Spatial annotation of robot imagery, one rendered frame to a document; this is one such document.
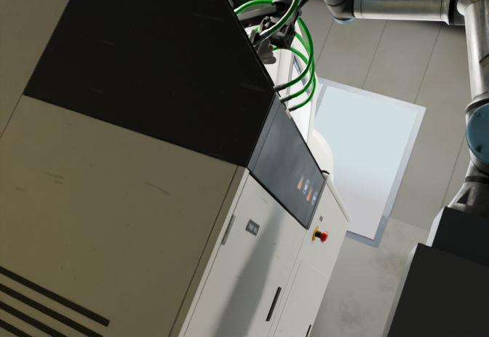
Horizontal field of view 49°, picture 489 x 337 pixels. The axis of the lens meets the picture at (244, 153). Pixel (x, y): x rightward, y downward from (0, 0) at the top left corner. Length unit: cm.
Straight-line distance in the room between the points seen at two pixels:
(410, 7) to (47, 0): 94
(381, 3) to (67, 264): 106
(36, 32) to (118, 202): 50
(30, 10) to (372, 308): 306
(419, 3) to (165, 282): 100
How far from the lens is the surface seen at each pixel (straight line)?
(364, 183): 399
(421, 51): 438
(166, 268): 105
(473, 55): 133
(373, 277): 391
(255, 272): 132
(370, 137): 408
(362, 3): 163
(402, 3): 159
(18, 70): 139
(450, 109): 422
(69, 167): 120
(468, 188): 134
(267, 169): 114
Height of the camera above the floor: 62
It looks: 11 degrees up
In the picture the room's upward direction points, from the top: 22 degrees clockwise
